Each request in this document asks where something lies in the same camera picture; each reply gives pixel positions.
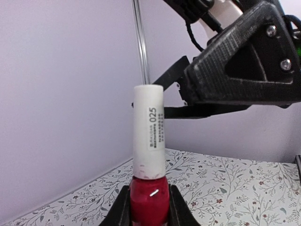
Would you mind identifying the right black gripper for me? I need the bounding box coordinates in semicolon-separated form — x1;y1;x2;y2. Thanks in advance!
185;0;301;106

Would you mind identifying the left aluminium frame post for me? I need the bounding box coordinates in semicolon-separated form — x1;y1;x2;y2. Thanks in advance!
132;0;150;84

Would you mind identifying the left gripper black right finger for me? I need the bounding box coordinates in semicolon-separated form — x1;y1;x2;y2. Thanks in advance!
168;185;200;226

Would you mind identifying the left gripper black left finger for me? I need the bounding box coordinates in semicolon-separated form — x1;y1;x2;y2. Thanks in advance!
99;186;131;226

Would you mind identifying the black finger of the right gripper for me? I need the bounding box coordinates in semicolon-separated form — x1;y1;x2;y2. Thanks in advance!
151;55;252;120

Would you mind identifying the white nail polish cap brush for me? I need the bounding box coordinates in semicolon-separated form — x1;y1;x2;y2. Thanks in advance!
133;85;166;180

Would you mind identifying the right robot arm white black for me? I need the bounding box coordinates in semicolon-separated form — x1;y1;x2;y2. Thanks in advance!
155;0;301;119

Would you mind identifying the red nail polish bottle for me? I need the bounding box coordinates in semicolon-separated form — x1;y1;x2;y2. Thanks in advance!
130;177;170;226

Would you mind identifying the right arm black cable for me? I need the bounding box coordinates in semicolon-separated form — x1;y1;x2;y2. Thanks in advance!
184;11;222;52

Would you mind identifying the floral patterned table cloth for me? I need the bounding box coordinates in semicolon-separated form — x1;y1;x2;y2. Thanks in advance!
9;149;301;226

